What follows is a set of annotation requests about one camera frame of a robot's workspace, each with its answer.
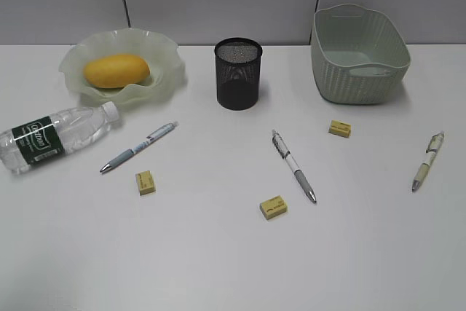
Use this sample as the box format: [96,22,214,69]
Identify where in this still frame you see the blue grey ballpoint pen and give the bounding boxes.
[100,122,179,174]

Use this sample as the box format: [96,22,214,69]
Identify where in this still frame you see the yellow mango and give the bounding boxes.
[83,54,150,89]

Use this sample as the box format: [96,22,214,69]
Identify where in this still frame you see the green beige ballpoint pen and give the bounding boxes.
[411,130,445,192]

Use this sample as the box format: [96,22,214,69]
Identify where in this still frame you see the clear plastic water bottle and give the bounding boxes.
[1,101,119,173]

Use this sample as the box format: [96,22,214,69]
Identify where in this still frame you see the white grey ballpoint pen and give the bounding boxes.
[272,130,317,204]

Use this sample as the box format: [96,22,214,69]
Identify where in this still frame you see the black mesh pen holder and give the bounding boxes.
[214,37,263,111]

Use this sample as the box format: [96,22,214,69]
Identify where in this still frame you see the yellow eraser middle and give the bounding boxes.
[259,196,288,220]

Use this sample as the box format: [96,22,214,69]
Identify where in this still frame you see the yellow eraser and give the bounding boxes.
[259,196,288,220]
[328,119,352,138]
[135,170,156,196]

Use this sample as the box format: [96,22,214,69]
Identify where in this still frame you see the yellow eraser left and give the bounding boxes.
[135,170,156,196]

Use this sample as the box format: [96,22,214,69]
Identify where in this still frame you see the yellow eraser right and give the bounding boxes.
[328,119,352,138]

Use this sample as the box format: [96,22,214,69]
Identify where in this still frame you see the green woven plastic basket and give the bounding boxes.
[311,4,411,105]

